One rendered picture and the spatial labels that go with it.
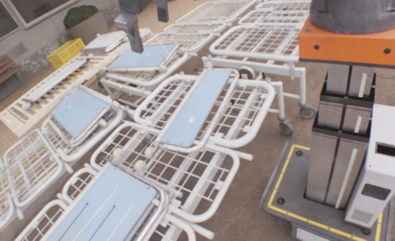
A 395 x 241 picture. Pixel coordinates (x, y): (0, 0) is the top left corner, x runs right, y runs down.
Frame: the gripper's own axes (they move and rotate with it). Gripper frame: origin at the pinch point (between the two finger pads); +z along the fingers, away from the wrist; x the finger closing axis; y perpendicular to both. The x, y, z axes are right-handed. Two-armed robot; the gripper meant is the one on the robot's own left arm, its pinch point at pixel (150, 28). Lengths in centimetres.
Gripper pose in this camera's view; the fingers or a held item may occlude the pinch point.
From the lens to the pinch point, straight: 58.6
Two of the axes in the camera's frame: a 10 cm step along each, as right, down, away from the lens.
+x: -3.7, 7.8, -5.1
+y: -9.3, -3.2, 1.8
